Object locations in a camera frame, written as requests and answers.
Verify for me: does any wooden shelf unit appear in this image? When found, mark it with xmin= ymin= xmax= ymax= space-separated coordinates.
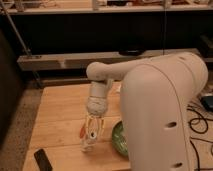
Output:
xmin=0 ymin=0 xmax=213 ymax=71

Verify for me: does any green glass bowl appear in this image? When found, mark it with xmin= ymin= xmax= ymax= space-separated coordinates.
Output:
xmin=111 ymin=121 xmax=128 ymax=157

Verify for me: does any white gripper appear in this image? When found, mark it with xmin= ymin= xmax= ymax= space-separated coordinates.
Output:
xmin=84 ymin=97 xmax=108 ymax=136

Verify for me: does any dark device on table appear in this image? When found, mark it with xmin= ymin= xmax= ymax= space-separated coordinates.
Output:
xmin=201 ymin=95 xmax=213 ymax=112

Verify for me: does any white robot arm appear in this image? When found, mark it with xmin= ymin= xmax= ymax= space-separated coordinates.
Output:
xmin=86 ymin=52 xmax=208 ymax=171

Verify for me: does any black phone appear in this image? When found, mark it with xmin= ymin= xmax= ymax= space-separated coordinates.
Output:
xmin=34 ymin=149 xmax=53 ymax=171

